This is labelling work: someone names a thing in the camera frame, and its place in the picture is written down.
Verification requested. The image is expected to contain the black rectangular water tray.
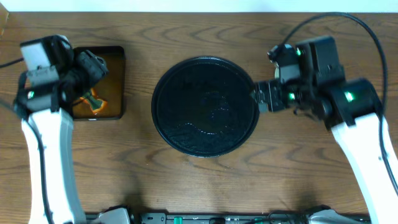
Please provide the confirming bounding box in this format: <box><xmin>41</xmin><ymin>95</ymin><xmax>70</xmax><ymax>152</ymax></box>
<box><xmin>73</xmin><ymin>46</ymin><xmax>126</xmax><ymax>121</ymax></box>

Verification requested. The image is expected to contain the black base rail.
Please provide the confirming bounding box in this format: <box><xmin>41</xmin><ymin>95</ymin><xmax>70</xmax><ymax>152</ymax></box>
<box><xmin>85</xmin><ymin>212</ymin><xmax>371</xmax><ymax>224</ymax></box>

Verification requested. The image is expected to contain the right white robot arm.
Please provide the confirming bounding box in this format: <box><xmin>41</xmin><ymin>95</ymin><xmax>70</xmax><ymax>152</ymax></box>
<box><xmin>251</xmin><ymin>39</ymin><xmax>397</xmax><ymax>223</ymax></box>

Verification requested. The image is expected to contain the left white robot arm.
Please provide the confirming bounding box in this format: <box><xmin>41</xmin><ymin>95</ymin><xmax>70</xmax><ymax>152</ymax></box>
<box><xmin>14</xmin><ymin>47</ymin><xmax>108</xmax><ymax>223</ymax></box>

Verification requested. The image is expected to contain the green and orange sponge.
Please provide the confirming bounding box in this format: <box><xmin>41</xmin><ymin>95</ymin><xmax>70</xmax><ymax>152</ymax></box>
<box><xmin>80</xmin><ymin>88</ymin><xmax>108</xmax><ymax>114</ymax></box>

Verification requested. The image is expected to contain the round black serving tray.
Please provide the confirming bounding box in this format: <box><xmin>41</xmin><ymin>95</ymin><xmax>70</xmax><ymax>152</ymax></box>
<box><xmin>151</xmin><ymin>56</ymin><xmax>259</xmax><ymax>157</ymax></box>

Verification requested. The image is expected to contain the light green plate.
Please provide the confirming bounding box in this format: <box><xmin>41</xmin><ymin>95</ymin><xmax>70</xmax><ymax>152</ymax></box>
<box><xmin>274</xmin><ymin>67</ymin><xmax>280</xmax><ymax>79</ymax></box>

